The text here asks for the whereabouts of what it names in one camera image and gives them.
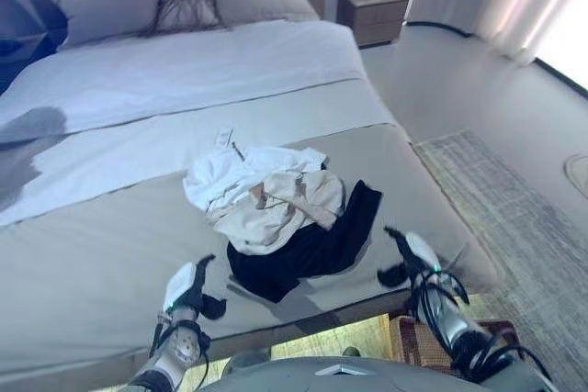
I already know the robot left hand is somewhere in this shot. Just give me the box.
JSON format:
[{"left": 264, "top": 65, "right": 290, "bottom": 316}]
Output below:
[{"left": 164, "top": 252, "right": 228, "bottom": 321}]

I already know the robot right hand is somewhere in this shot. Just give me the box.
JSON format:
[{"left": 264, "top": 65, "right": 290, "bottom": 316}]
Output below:
[{"left": 377, "top": 225, "right": 444, "bottom": 288}]

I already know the brown wicker basket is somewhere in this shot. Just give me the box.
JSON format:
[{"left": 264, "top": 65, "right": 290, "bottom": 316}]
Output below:
[{"left": 388, "top": 311, "right": 520, "bottom": 384}]

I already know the large bed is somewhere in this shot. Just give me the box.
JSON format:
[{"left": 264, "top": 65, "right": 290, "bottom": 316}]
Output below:
[{"left": 0, "top": 18, "right": 502, "bottom": 392}]

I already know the grey woven rug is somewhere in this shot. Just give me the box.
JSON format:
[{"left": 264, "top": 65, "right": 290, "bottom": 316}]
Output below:
[{"left": 412, "top": 129, "right": 588, "bottom": 392}]

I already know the black garment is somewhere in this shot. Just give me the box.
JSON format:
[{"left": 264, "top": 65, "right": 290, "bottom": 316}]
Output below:
[{"left": 226, "top": 179, "right": 384, "bottom": 304}]

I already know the white jacket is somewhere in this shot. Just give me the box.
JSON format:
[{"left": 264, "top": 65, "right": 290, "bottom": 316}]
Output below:
[{"left": 182, "top": 127, "right": 328, "bottom": 214}]

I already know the beige garment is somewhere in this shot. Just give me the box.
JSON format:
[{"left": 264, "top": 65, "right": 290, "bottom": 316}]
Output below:
[{"left": 205, "top": 169, "right": 347, "bottom": 257}]

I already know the grey robot torso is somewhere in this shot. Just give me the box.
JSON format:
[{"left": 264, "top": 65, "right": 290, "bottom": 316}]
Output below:
[{"left": 197, "top": 348, "right": 557, "bottom": 392}]

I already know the round beige floor object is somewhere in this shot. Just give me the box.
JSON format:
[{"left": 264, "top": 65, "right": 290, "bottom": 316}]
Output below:
[{"left": 563, "top": 152, "right": 588, "bottom": 191}]

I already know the wooden nightstand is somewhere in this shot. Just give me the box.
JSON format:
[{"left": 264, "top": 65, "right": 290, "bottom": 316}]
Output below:
[{"left": 336, "top": 0, "right": 410, "bottom": 49}]

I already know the patterned decorative pillow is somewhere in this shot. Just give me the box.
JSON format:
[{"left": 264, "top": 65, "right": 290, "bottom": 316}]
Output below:
[{"left": 140, "top": 0, "right": 227, "bottom": 38}]

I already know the plain grey pillow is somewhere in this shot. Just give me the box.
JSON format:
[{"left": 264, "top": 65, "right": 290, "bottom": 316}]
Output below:
[{"left": 51, "top": 0, "right": 168, "bottom": 50}]

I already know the plain beige pillow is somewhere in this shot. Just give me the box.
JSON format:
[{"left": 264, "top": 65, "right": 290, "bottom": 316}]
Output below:
[{"left": 215, "top": 0, "right": 322, "bottom": 28}]

